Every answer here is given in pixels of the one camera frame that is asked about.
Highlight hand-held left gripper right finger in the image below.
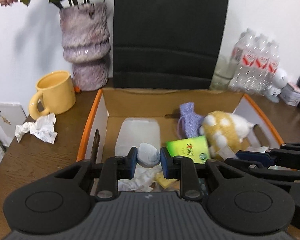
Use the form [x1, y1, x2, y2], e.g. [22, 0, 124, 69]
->
[160, 147, 241, 201]

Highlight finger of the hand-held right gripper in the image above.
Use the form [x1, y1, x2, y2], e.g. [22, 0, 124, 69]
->
[236, 142, 300, 170]
[225, 157, 300, 193]

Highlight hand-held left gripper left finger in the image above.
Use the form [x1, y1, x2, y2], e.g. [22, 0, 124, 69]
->
[54, 147, 138, 201]

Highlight white grey rounded object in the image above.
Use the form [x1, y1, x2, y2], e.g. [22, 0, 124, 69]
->
[136, 142, 161, 169]

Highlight green packet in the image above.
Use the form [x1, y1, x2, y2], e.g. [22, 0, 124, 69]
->
[165, 135, 212, 165]

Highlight clear plastic container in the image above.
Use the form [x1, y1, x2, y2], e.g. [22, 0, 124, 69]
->
[114, 117, 161, 161]

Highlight yellow white plush toy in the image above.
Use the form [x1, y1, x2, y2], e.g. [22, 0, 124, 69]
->
[199, 110, 256, 160]

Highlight purple knitted cloth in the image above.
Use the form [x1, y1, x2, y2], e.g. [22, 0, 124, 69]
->
[177, 102, 204, 143]

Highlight orange cardboard box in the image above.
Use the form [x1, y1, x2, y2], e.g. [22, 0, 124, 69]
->
[76, 87, 285, 193]

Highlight yellow sponge piece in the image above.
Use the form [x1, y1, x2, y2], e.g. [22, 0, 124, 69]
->
[156, 172, 178, 189]

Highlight crumpled white tissue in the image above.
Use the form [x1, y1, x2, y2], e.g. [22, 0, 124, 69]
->
[117, 167, 161, 192]

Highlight small patterned box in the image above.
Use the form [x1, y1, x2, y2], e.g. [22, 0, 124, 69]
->
[280, 81, 300, 107]

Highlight white round toy figure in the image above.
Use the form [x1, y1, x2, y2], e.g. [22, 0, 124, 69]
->
[264, 67, 290, 103]

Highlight clear glass jar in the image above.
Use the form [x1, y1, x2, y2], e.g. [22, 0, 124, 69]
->
[209, 54, 238, 91]

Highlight shrink-wrapped water bottle pack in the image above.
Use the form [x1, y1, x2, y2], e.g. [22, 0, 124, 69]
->
[229, 27, 281, 97]

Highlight crumpled white paper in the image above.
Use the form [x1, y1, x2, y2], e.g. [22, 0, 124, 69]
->
[15, 112, 58, 145]

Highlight yellow mug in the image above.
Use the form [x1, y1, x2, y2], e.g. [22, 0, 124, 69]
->
[28, 70, 77, 121]

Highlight purple white ribbed vase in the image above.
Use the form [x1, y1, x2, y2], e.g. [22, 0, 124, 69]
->
[59, 2, 112, 92]

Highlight black chair back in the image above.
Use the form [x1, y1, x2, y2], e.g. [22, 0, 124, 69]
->
[112, 0, 231, 90]

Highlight white booklet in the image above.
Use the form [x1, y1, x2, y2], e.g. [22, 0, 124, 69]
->
[0, 102, 27, 147]

